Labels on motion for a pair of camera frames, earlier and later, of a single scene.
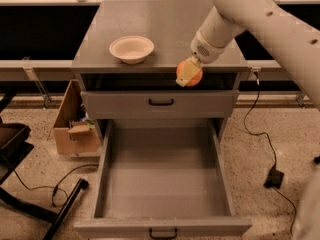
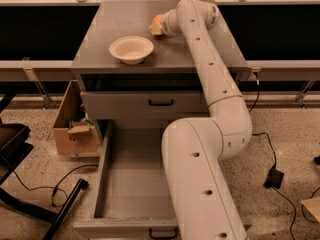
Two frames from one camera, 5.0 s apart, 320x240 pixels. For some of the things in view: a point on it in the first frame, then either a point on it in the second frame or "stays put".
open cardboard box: (73, 132) stays put
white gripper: (204, 51) to (165, 24)
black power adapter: (274, 179) stays put
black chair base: (14, 144) stays put
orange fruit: (196, 78) to (158, 18)
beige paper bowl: (131, 49) stays put
